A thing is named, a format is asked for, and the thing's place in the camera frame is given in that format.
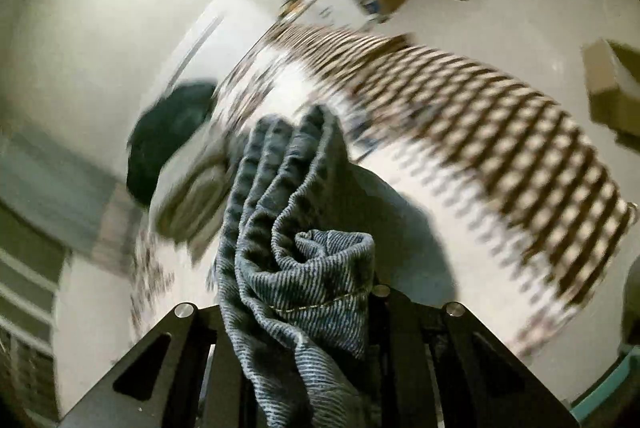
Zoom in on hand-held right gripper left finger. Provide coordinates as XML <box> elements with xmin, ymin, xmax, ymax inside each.
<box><xmin>59</xmin><ymin>302</ymin><xmax>251</xmax><ymax>428</ymax></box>

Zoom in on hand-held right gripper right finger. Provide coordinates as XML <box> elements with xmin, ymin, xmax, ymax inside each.
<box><xmin>361</xmin><ymin>285</ymin><xmax>575</xmax><ymax>428</ymax></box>

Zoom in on blue denim pants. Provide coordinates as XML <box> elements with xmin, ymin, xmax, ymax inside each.
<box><xmin>209</xmin><ymin>104</ymin><xmax>377</xmax><ymax>428</ymax></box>

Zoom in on grey folded cloth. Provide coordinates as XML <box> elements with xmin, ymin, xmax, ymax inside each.
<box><xmin>155</xmin><ymin>158</ymin><xmax>236</xmax><ymax>246</ymax></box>

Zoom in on checkered patterned blanket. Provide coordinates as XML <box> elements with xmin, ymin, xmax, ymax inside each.
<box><xmin>129</xmin><ymin>24</ymin><xmax>633</xmax><ymax>359</ymax></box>

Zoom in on dark cloth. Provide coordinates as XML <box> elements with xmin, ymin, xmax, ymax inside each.
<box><xmin>126</xmin><ymin>80</ymin><xmax>218</xmax><ymax>208</ymax></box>

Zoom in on cardboard box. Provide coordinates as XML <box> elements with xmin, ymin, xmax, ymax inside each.
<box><xmin>582</xmin><ymin>39</ymin><xmax>640</xmax><ymax>144</ymax></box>

